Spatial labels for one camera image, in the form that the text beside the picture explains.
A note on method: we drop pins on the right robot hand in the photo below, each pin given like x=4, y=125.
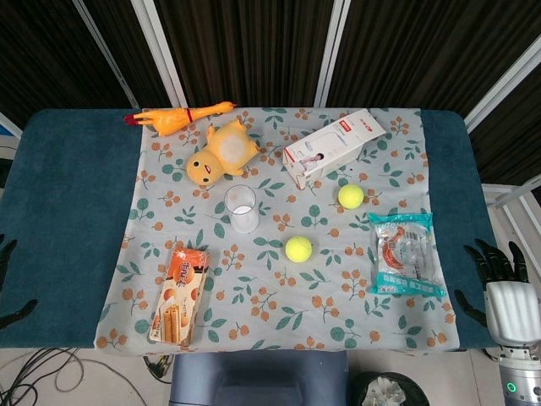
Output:
x=511, y=308

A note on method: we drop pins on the yellow tennis ball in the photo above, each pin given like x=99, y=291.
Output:
x=351, y=196
x=298, y=248

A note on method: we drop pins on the yellow duck plush toy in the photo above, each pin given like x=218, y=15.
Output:
x=222, y=154

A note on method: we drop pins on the clear plastic tube cup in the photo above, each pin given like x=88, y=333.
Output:
x=241, y=209

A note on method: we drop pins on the teal table cover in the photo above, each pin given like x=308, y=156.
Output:
x=63, y=190

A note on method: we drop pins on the floral tablecloth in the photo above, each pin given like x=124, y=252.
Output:
x=296, y=304

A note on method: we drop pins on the orange egg roll box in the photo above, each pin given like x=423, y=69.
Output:
x=179, y=296

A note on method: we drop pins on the teal snack packet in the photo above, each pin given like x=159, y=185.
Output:
x=403, y=254

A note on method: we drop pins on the white partition frame post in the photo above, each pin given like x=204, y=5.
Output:
x=110, y=55
x=162, y=51
x=503, y=84
x=331, y=51

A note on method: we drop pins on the white carton box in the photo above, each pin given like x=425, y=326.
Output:
x=334, y=146

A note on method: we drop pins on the orange rubber chicken toy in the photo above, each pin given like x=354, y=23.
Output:
x=169, y=120

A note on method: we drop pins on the white metal rack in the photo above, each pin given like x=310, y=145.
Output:
x=513, y=203

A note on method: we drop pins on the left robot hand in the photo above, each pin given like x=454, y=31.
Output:
x=17, y=314

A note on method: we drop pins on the black trash bin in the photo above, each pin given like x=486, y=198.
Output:
x=389, y=391

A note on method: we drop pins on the blue-grey robot torso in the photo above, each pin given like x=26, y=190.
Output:
x=258, y=380

